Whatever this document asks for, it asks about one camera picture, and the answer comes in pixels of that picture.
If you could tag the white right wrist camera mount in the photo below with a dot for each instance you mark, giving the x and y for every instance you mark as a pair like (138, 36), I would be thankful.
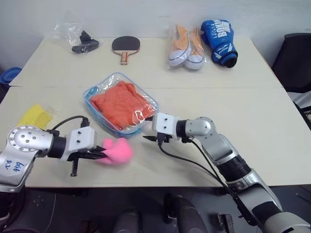
(165, 125)

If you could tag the orange white sneaker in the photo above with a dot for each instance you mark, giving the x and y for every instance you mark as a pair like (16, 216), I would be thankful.
(178, 52)
(195, 60)

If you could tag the bagged orange sneakers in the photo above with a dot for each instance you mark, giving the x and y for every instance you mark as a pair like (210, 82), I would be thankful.
(187, 48)

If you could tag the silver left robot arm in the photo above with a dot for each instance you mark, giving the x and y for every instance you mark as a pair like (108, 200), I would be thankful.
(24, 140)

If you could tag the bagged black object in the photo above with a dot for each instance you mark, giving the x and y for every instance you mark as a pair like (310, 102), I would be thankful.
(65, 29)

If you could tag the blue boxing glove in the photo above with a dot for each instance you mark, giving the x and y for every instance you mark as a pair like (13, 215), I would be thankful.
(218, 41)

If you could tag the yellow cloth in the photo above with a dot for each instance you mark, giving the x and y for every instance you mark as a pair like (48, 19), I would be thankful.
(34, 115)

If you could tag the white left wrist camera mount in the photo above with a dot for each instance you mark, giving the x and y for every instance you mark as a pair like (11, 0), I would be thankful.
(81, 139)

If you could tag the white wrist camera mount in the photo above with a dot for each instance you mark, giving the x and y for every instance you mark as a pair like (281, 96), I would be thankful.
(81, 139)
(165, 125)

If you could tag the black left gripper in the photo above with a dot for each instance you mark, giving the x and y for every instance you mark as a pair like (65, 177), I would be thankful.
(74, 167)

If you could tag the blue plastic bowl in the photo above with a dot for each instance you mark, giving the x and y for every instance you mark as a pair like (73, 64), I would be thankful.
(9, 74)

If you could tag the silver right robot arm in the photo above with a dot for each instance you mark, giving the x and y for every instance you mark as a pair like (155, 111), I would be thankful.
(243, 170)

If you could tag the black folded item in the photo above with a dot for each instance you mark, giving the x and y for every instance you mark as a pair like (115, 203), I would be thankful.
(85, 46)

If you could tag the dark rounded shape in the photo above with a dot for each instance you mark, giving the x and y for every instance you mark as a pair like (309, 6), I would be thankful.
(187, 216)

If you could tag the black table tennis paddle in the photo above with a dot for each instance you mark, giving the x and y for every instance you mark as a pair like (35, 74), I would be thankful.
(125, 43)

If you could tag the pink fluffy cloth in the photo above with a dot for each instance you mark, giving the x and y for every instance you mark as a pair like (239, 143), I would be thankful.
(119, 151)

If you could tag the black chair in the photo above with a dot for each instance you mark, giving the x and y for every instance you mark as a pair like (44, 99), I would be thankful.
(294, 63)

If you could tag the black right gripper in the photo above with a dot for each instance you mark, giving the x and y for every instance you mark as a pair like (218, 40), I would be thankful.
(164, 140)

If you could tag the bagged orange cloth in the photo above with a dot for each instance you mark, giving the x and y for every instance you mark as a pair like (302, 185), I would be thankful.
(107, 81)

